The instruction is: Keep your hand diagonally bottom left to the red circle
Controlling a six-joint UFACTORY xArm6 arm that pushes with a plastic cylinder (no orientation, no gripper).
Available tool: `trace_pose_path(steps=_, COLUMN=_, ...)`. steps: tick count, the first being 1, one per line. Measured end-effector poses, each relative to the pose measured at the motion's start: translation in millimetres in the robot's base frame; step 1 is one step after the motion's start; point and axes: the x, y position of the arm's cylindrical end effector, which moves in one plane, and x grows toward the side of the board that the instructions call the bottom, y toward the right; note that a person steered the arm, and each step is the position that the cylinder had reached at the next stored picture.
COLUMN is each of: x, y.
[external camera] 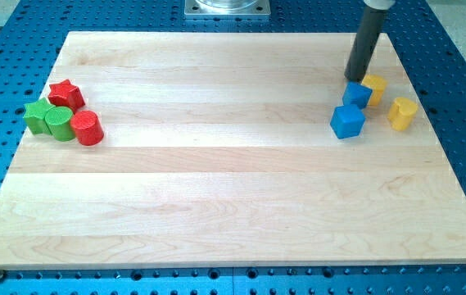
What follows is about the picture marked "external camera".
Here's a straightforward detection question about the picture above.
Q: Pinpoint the light wooden board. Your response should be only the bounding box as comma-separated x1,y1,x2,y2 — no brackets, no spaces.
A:
0,31,466,270

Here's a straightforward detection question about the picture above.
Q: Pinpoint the blue cube block front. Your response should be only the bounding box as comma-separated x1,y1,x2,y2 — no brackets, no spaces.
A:
330,104,365,139

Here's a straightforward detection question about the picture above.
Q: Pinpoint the blue block rear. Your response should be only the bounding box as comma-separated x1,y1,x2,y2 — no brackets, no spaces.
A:
342,82,373,109

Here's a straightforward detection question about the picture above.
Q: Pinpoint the red cylinder block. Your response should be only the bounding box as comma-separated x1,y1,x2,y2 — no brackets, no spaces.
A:
70,111,104,146

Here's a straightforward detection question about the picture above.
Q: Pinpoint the yellow block rear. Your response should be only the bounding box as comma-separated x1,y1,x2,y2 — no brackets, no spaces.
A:
361,75,387,106

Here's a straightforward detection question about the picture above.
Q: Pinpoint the yellow heart block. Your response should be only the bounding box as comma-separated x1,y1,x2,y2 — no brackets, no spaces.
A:
387,97,418,131

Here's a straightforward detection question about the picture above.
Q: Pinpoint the green cylinder block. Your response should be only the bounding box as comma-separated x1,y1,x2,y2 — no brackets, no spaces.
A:
45,107,75,142

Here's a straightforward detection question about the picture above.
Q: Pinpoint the red star block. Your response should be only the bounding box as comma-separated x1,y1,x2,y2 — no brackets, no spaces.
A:
48,79,85,113

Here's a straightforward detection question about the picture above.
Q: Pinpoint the dark grey cylindrical robot stylus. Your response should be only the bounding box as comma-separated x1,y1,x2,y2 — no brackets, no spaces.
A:
344,0,396,82

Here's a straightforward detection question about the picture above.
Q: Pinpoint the green star block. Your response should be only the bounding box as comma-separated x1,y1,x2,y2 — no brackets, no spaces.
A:
23,98,56,135

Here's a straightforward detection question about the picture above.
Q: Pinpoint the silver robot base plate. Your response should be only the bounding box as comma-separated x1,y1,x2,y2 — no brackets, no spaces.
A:
183,0,271,19

